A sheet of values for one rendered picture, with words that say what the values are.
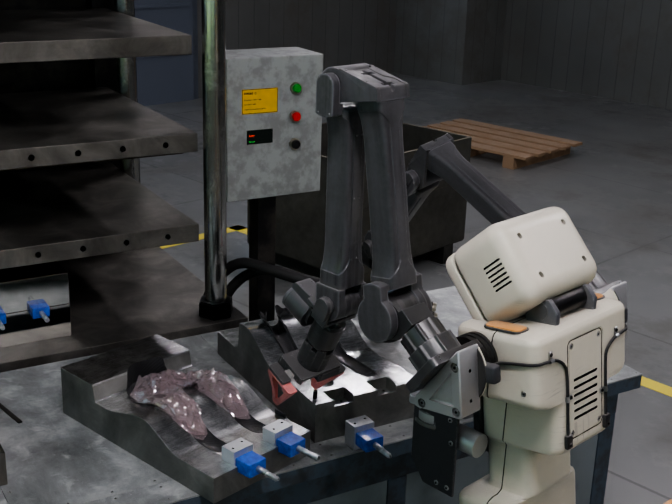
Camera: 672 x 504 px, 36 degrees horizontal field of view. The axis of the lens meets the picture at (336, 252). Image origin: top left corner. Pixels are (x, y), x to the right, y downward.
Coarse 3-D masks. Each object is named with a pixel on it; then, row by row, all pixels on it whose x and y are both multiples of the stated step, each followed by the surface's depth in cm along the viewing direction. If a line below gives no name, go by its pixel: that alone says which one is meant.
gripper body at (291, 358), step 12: (300, 348) 186; (312, 348) 183; (288, 360) 185; (300, 360) 185; (312, 360) 184; (324, 360) 184; (336, 360) 190; (300, 372) 184; (312, 372) 185; (324, 372) 186; (300, 384) 184
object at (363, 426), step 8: (360, 416) 214; (352, 424) 211; (360, 424) 211; (368, 424) 212; (352, 432) 211; (360, 432) 211; (368, 432) 211; (376, 432) 211; (352, 440) 211; (360, 440) 209; (368, 440) 208; (376, 440) 209; (352, 448) 212; (368, 448) 208; (376, 448) 207
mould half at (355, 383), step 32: (256, 320) 242; (288, 320) 242; (224, 352) 251; (256, 352) 234; (352, 352) 238; (256, 384) 236; (352, 384) 221; (288, 416) 223; (320, 416) 213; (352, 416) 217; (384, 416) 222
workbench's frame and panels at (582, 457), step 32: (608, 384) 246; (640, 384) 252; (384, 448) 215; (576, 448) 255; (608, 448) 261; (288, 480) 204; (320, 480) 215; (352, 480) 220; (384, 480) 225; (416, 480) 230; (576, 480) 259
